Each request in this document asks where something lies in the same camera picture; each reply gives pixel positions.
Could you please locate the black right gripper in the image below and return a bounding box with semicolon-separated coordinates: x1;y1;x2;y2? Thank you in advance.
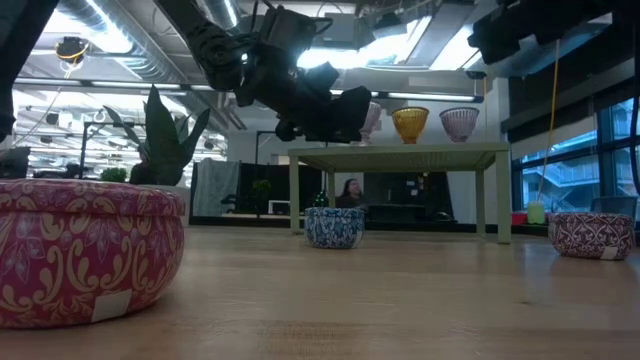
469;7;542;67

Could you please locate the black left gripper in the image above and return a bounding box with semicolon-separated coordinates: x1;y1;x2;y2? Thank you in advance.
233;49;374;145

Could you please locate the pink glass candle holder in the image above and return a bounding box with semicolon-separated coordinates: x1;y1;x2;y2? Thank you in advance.
359;101;384;147

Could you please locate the amber glass candle holder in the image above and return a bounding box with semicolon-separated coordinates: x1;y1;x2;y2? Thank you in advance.
391;105;431;145

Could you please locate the purple glass candle holder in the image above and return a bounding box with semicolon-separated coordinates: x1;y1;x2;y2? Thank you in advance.
439;106;482;144

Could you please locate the dark blue patterned tin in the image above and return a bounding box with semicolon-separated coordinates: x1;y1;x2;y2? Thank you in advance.
303;206;367;250

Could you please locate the purple patterned tin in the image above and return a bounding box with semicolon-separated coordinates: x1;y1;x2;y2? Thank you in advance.
547;211;637;262

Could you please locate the pink patterned tin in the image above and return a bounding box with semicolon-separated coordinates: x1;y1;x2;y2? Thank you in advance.
0;178;187;330

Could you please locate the person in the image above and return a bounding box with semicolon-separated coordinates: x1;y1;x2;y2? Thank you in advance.
334;177;370;211
128;144;154;186

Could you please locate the long ceiling light strip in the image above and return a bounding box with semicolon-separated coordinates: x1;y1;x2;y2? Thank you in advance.
0;76;485;104

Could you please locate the black desk unit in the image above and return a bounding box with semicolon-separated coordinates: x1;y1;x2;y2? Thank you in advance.
363;172;454;225

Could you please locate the green perforated metal shelf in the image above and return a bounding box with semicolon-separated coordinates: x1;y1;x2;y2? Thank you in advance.
288;141;513;246

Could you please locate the small background potted plant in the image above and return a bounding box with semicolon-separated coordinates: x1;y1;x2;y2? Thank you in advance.
251;178;273;217

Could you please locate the black office partition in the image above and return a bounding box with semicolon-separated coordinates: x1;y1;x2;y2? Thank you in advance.
238;162;321;217

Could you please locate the grey hanging cloth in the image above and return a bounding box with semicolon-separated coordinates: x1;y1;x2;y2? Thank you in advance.
192;158;241;218

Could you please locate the pale green bottle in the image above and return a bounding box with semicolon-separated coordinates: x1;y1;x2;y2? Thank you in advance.
526;200;547;226

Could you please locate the green snake plant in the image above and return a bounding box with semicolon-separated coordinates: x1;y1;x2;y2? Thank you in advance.
102;84;212;187

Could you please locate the grey chair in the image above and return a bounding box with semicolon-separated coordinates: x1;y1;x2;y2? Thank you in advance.
589;195;639;217

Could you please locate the small green bush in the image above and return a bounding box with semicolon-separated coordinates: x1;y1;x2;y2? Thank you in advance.
99;166;132;184

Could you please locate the dark monitor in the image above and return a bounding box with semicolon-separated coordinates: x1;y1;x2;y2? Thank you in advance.
0;146;32;180

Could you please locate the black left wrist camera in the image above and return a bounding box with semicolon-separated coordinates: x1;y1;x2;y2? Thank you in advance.
259;5;319;55

